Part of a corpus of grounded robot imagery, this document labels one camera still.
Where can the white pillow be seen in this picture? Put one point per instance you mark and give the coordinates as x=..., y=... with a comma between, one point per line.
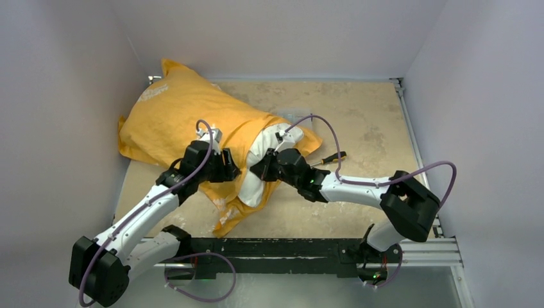
x=252, y=187

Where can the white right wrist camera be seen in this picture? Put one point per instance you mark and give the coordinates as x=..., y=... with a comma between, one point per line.
x=285, y=141

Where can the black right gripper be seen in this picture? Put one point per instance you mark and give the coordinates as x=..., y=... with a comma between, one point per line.
x=267, y=165

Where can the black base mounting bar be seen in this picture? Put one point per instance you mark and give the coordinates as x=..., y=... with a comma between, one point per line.
x=344, y=258

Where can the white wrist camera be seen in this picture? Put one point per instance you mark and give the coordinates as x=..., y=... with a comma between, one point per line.
x=285, y=141
x=212, y=136

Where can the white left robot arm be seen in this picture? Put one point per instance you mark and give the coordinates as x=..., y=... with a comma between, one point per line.
x=102, y=266

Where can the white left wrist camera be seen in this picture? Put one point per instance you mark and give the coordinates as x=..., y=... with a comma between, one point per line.
x=212, y=136

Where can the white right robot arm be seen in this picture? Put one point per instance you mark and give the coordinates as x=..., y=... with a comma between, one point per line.
x=409, y=206

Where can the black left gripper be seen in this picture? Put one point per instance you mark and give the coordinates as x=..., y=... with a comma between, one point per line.
x=228, y=171

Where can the black yellow screwdriver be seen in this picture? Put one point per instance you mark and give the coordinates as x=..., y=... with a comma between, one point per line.
x=335, y=157

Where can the orange Mickey Mouse pillowcase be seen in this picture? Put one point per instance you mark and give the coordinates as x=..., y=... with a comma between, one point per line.
x=162, y=123

